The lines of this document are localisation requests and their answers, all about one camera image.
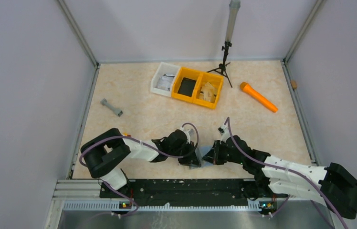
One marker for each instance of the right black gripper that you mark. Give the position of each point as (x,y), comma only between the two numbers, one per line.
(213,156)

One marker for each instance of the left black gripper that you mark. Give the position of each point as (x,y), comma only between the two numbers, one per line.
(192,161)

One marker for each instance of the beige card holder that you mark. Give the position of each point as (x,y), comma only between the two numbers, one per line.
(200,153)

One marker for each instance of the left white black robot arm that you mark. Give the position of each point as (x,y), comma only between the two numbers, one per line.
(103,154)

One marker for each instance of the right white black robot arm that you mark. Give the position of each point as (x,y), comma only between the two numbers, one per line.
(332,186)

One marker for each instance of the beige parts in bin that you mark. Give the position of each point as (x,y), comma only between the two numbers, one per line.
(208,92)

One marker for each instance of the black pad in bin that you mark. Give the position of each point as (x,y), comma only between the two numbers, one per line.
(186,87)

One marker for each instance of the yellow bin with beige parts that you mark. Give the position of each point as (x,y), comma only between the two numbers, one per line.
(217,81)

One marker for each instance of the orange flashlight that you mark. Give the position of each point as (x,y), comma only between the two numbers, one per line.
(246,88)

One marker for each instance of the papers in white bin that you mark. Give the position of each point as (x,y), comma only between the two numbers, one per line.
(165,82)

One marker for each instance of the white plastic bin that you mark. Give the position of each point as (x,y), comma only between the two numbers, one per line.
(164,68)

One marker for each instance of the yellow bin with black pad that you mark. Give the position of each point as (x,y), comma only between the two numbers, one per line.
(186,72)

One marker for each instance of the grey dumbbell-shaped part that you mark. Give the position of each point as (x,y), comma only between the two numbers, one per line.
(118,112)

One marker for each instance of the black tripod with grey pole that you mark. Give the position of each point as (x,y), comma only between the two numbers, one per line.
(234,7)

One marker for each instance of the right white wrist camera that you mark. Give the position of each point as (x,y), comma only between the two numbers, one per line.
(224,132)

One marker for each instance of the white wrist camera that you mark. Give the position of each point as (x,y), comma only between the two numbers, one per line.
(224,132)
(189,133)

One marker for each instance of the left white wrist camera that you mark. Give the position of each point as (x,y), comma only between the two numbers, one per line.
(189,133)

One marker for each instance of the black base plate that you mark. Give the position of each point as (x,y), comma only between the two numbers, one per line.
(195,192)

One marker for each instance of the grey slotted cable duct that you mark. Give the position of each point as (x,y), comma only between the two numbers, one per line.
(114,206)

